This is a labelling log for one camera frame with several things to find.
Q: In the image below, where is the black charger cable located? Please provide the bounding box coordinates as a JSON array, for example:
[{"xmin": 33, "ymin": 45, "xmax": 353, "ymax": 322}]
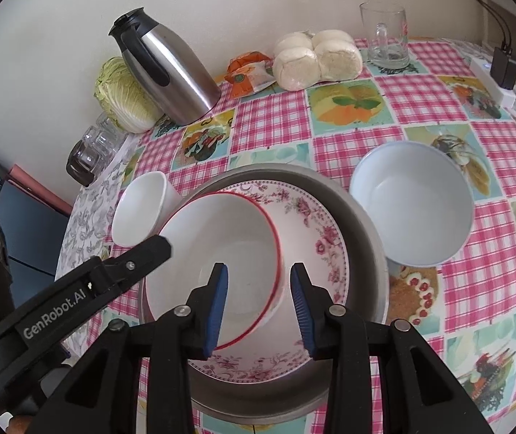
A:
[
  {"xmin": 434, "ymin": 0, "xmax": 512, "ymax": 52},
  {"xmin": 423, "ymin": 0, "xmax": 505, "ymax": 52}
]

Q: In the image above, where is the clear drinking glasses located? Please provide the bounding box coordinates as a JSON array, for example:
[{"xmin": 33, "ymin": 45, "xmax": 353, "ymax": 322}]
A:
[{"xmin": 81, "ymin": 113, "xmax": 125, "ymax": 163}]

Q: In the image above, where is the bag of steamed buns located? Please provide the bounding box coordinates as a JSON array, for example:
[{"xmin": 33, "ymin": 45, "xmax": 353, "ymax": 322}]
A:
[{"xmin": 272, "ymin": 29, "xmax": 364, "ymax": 91}]

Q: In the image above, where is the blue cabinet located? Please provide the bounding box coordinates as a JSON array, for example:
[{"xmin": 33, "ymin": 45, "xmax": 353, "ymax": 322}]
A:
[{"xmin": 0, "ymin": 145, "xmax": 73, "ymax": 290}]

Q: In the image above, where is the pink board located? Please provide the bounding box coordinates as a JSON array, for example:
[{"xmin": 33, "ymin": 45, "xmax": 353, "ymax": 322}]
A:
[{"xmin": 7, "ymin": 164, "xmax": 74, "ymax": 215}]

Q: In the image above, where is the stainless steel plate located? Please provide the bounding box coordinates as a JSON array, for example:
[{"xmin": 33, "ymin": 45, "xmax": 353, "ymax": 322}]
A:
[{"xmin": 138, "ymin": 166, "xmax": 390, "ymax": 425}]

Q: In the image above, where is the black charger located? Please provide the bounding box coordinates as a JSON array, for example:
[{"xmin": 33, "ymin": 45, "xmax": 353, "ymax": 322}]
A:
[{"xmin": 490, "ymin": 45, "xmax": 516, "ymax": 90}]

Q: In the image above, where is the pink floral round plate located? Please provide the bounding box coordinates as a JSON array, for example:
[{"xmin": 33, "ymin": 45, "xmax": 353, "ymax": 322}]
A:
[{"xmin": 186, "ymin": 181, "xmax": 350, "ymax": 381}]

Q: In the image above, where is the white and orange snack packet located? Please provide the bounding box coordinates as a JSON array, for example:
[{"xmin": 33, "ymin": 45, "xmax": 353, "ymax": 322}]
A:
[{"xmin": 226, "ymin": 61, "xmax": 278, "ymax": 98}]

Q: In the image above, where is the napa cabbage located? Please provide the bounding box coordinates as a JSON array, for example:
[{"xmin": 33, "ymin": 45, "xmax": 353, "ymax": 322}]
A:
[{"xmin": 94, "ymin": 56, "xmax": 165, "ymax": 134}]

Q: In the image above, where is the strawberry print bowl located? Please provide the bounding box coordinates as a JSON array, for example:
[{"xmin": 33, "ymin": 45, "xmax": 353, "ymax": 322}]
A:
[{"xmin": 145, "ymin": 191, "xmax": 283, "ymax": 350}]

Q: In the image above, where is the clear glass mug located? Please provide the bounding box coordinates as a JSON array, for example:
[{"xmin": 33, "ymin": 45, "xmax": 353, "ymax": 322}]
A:
[{"xmin": 359, "ymin": 2, "xmax": 411, "ymax": 69}]

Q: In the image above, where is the dark glass jar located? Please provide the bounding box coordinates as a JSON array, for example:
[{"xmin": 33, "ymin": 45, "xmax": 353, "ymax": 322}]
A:
[{"xmin": 66, "ymin": 138, "xmax": 105, "ymax": 187}]

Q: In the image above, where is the white power strip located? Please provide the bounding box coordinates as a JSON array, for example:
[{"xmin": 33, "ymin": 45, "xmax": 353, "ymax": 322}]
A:
[{"xmin": 470, "ymin": 56, "xmax": 516, "ymax": 108}]

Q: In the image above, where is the small white bowl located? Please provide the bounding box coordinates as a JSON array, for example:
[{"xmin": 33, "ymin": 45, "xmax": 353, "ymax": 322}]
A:
[{"xmin": 112, "ymin": 171, "xmax": 182, "ymax": 248}]

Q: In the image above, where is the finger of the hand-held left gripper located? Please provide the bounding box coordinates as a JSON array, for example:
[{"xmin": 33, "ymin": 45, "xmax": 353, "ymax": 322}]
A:
[{"xmin": 90, "ymin": 235, "xmax": 173, "ymax": 312}]

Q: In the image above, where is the stainless steel thermos jug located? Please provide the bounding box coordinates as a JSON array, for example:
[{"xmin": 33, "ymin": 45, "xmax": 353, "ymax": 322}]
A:
[{"xmin": 108, "ymin": 7, "xmax": 223, "ymax": 126}]

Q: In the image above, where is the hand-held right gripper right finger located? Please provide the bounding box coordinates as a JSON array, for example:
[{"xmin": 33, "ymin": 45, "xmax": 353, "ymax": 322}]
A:
[{"xmin": 289, "ymin": 262, "xmax": 496, "ymax": 434}]

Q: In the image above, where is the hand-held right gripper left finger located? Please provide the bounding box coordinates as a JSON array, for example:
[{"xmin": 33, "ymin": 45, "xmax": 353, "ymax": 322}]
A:
[{"xmin": 43, "ymin": 262, "xmax": 229, "ymax": 434}]

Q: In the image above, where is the light blue bowl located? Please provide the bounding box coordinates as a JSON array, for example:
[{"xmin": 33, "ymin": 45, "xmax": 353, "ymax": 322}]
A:
[{"xmin": 349, "ymin": 141, "xmax": 474, "ymax": 267}]

